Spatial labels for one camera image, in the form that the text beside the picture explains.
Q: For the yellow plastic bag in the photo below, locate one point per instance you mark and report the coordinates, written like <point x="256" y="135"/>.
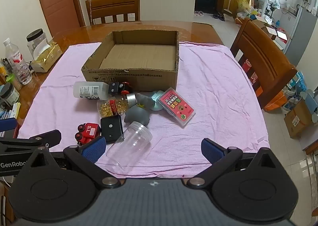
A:
<point x="243" y="3"/>

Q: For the clear bottle of gold capsules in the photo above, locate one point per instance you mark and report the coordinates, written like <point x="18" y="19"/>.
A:
<point x="113" y="106"/>

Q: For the cardboard box on floor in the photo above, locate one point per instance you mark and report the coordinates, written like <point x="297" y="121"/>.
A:
<point x="298" y="119"/>

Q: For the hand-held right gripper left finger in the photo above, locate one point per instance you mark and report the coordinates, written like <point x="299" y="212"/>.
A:
<point x="92" y="149"/>

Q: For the gold tissue pack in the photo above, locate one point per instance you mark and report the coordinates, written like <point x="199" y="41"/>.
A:
<point x="47" y="57"/>

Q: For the grey shark toy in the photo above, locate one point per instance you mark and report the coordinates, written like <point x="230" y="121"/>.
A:
<point x="138" y="114"/>

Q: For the clear jar black lid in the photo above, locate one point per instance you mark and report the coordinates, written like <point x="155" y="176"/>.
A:
<point x="37" y="41"/>

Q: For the pink card box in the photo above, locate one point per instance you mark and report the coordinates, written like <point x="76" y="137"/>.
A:
<point x="175" y="105"/>

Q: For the small jar black lid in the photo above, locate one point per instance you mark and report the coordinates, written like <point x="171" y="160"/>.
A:
<point x="8" y="94"/>

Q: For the grey refrigerator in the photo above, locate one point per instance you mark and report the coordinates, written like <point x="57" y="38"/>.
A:
<point x="301" y="34"/>

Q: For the black device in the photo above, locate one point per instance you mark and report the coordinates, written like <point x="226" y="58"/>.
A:
<point x="111" y="128"/>

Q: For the clear plastic jar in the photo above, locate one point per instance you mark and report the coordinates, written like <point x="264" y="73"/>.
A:
<point x="131" y="145"/>

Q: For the pair of dark slippers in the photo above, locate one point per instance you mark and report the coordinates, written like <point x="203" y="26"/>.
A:
<point x="218" y="16"/>

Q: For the brown wooden door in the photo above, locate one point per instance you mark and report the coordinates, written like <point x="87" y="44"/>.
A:
<point x="58" y="0"/>

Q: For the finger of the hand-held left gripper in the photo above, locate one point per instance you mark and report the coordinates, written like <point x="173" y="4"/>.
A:
<point x="8" y="125"/>
<point x="32" y="140"/>

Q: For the black toy block red wheel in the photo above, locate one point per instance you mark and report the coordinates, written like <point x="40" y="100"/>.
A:
<point x="116" y="88"/>

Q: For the white plastic bottle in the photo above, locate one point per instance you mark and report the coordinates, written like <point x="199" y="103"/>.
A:
<point x="88" y="90"/>

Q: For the cardboard box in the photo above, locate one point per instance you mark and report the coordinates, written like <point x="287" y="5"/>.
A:
<point x="139" y="54"/>
<point x="298" y="119"/>

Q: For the clear water bottle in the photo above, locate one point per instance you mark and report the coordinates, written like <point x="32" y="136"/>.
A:
<point x="19" y="66"/>

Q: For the stack of books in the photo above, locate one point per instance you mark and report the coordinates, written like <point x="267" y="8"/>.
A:
<point x="8" y="113"/>

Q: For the orange bag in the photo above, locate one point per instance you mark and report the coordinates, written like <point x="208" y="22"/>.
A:
<point x="274" y="103"/>

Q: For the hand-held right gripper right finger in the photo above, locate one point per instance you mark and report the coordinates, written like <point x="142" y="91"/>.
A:
<point x="213" y="150"/>

